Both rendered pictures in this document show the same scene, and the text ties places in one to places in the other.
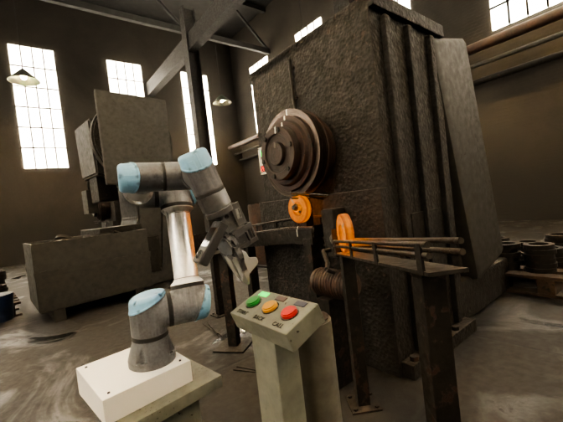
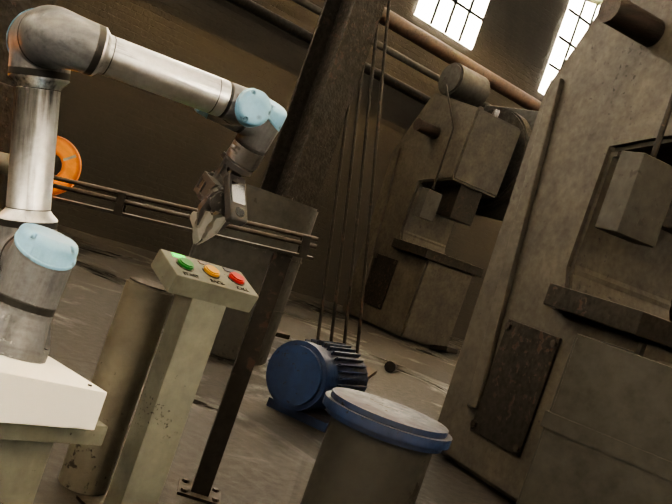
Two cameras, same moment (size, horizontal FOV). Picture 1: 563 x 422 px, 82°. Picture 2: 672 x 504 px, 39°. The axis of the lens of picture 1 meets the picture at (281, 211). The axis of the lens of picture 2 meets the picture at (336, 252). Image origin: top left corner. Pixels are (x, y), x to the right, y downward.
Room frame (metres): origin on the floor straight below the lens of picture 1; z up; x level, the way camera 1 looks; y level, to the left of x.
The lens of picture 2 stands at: (0.69, 2.30, 0.77)
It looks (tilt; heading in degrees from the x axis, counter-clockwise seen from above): 1 degrees down; 266
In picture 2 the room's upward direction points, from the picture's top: 19 degrees clockwise
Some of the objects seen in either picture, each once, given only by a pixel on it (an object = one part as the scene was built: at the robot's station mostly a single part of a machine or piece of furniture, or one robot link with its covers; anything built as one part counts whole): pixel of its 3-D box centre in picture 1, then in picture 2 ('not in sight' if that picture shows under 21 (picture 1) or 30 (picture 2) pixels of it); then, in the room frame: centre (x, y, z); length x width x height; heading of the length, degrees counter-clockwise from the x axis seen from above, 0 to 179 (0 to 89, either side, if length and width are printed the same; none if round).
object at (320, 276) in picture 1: (339, 327); not in sight; (1.45, -0.20, 0.27); 0.22 x 0.13 x 0.53; 38
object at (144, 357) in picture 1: (151, 346); (15, 323); (1.09, 0.49, 0.43); 0.15 x 0.15 x 0.10
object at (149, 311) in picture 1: (150, 311); (38, 264); (1.09, 0.48, 0.54); 0.13 x 0.12 x 0.14; 116
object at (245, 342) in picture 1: (224, 288); not in sight; (2.03, 0.41, 0.36); 0.26 x 0.20 x 0.72; 73
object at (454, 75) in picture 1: (415, 182); not in sight; (2.51, -1.05, 0.89); 1.04 x 0.95 x 1.78; 128
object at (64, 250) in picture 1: (89, 267); not in sight; (3.52, 2.14, 0.39); 1.03 x 0.83 x 0.79; 132
